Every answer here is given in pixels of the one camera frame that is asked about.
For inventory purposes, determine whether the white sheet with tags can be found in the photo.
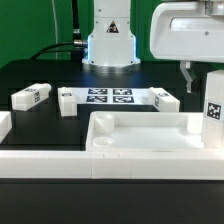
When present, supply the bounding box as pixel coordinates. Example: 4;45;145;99
70;88;150;105

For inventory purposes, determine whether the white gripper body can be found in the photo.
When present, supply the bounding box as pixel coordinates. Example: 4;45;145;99
150;0;224;63

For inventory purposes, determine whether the black cable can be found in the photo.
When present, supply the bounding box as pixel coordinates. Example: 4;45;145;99
30;40;88;61

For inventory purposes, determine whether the white front fence bar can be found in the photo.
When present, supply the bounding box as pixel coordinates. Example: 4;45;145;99
0;150;224;180

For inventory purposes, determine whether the white thin cable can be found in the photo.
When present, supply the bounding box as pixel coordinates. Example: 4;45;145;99
51;0;59;61

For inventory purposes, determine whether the white desk top tray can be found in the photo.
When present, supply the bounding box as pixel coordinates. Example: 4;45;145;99
85;111;224;154

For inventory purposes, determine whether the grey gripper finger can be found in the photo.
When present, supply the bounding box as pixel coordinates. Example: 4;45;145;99
180;61;197;93

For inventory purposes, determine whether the white left fence block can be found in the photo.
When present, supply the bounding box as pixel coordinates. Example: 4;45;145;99
0;111;12;143

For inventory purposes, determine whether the black vertical cable connector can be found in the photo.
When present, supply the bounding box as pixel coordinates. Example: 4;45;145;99
72;0;81;39

